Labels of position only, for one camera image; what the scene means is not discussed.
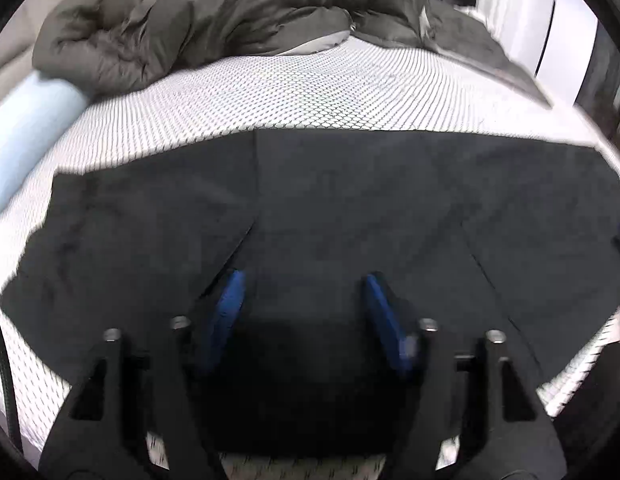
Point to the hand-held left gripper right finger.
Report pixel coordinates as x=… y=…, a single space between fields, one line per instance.
x=384 y=310

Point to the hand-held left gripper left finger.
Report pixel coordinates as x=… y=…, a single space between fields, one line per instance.
x=229 y=300

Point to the black pants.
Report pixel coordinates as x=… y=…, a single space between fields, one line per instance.
x=340 y=200

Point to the dark wooden cabinet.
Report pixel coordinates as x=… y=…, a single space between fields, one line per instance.
x=607 y=75

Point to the white patterned mattress sheet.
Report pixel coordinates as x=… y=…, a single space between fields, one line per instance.
x=240 y=95

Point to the light blue pillow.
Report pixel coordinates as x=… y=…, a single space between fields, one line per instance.
x=30 y=125

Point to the grey duvet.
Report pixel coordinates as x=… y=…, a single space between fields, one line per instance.
x=215 y=5

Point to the beige padded headboard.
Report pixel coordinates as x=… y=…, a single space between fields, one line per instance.
x=12 y=50

